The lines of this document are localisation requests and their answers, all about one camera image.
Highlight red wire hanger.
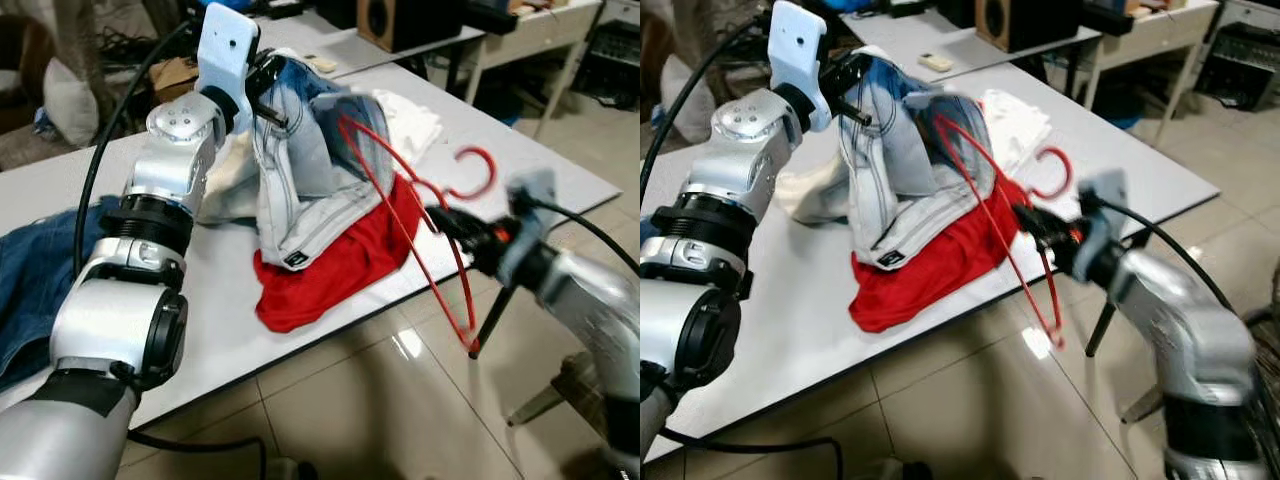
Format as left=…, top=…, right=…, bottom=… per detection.
left=337, top=114, right=499, bottom=355
left=929, top=111, right=1074, bottom=352

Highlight light blue denim shorts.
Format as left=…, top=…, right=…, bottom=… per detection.
left=837, top=50, right=1003, bottom=272
left=249, top=54, right=403, bottom=272

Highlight black table leg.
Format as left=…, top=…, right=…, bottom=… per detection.
left=468, top=284, right=518, bottom=360
left=1084, top=228, right=1153, bottom=360

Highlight brown cardboard box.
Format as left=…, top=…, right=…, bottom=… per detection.
left=149, top=56, right=202, bottom=102

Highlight white garment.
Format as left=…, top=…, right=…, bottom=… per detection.
left=774, top=87, right=1054, bottom=227
left=199, top=89, right=445, bottom=227

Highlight red garment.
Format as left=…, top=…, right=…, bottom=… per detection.
left=849, top=174, right=1032, bottom=335
left=252, top=174, right=427, bottom=335

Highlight brown wooden speaker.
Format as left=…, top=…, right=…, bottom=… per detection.
left=356, top=0, right=465, bottom=54
left=974, top=0, right=1083, bottom=54

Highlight white cushion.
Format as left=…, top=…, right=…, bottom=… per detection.
left=41, top=57, right=102, bottom=150
left=659, top=54, right=717, bottom=143

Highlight grey metal stand leg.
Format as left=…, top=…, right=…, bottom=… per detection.
left=1119, top=384, right=1168, bottom=427
left=504, top=350, right=603, bottom=430

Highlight white desk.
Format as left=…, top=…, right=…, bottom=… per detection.
left=254, top=0, right=607, bottom=143
left=838, top=0, right=1223, bottom=148

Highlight black crate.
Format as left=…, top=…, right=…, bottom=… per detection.
left=1194, top=19, right=1280, bottom=112
left=574, top=19, right=641, bottom=112

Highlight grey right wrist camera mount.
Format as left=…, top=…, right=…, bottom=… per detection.
left=1074, top=167, right=1133, bottom=283
left=496, top=167, right=559, bottom=288

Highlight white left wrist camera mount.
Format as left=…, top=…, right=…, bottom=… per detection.
left=196, top=1, right=262, bottom=111
left=767, top=0, right=830, bottom=134

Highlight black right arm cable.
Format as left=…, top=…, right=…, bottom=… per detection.
left=1088, top=194, right=1238, bottom=313
left=518, top=194, right=641, bottom=278

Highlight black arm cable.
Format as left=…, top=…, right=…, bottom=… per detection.
left=640, top=14, right=778, bottom=203
left=518, top=194, right=641, bottom=278
left=71, top=14, right=203, bottom=278
left=1088, top=194, right=1238, bottom=313

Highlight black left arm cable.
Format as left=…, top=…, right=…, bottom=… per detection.
left=71, top=14, right=203, bottom=278
left=640, top=14, right=778, bottom=203

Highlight black floor cable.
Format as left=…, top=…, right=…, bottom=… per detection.
left=654, top=427, right=847, bottom=480
left=127, top=428, right=273, bottom=480

